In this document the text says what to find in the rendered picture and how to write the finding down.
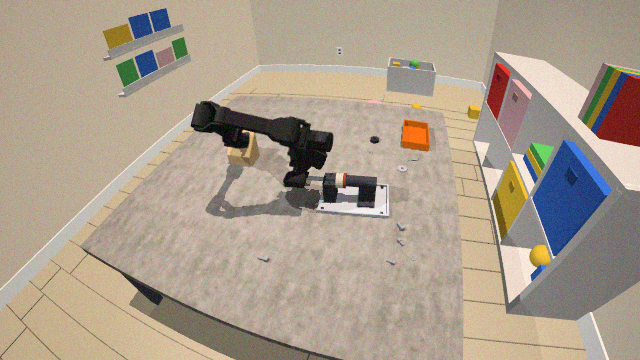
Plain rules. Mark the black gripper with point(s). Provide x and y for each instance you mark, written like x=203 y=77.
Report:
x=297 y=177

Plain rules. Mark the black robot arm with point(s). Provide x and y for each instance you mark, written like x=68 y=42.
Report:
x=286 y=131

